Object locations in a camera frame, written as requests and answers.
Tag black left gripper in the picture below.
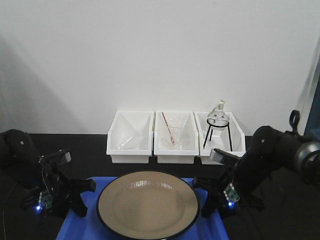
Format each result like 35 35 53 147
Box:
21 172 97 218

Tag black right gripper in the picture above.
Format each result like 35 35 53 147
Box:
192 167 239 218

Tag blue plastic tray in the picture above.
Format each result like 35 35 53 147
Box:
56 176 229 240

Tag tan plate with black rim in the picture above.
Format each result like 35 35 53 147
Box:
96 171 200 240

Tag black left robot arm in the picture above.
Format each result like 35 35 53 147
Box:
0 129 97 218

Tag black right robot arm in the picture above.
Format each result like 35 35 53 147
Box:
192 109 320 218

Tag right green circuit board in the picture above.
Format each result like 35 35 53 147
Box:
223 183 240 208

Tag green circuit board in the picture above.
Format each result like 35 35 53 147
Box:
37 190 53 210
223 183 240 208

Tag left green circuit board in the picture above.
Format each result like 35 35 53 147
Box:
37 190 53 210

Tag right white storage bin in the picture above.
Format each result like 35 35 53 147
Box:
194 112 246 165

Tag white storage bin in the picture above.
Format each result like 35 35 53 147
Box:
106 110 155 164
153 111 200 164
194 112 246 165

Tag clear glass beaker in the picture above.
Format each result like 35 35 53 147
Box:
163 127 182 150

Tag middle white storage bin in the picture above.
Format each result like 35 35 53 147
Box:
153 111 200 164

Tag red glass stirring rod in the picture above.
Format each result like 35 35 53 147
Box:
161 111 175 145

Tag clear glass dish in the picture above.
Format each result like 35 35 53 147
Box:
116 135 144 150

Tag glass alcohol lamp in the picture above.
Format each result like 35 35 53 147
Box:
207 100 230 128

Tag left white storage bin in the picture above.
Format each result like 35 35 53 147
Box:
106 110 155 164

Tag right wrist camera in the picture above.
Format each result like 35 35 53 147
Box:
209 148 242 165

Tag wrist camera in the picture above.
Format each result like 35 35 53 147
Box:
209 148 242 165
39 148 72 165

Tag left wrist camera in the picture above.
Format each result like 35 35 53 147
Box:
39 148 72 165

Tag black wire tripod stand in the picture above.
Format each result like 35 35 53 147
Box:
203 120 233 151

